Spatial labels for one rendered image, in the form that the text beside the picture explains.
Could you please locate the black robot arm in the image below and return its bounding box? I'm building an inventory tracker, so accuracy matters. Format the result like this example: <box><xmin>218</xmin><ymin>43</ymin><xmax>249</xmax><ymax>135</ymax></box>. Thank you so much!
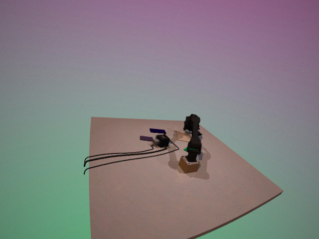
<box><xmin>184</xmin><ymin>114</ymin><xmax>202</xmax><ymax>162</ymax></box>

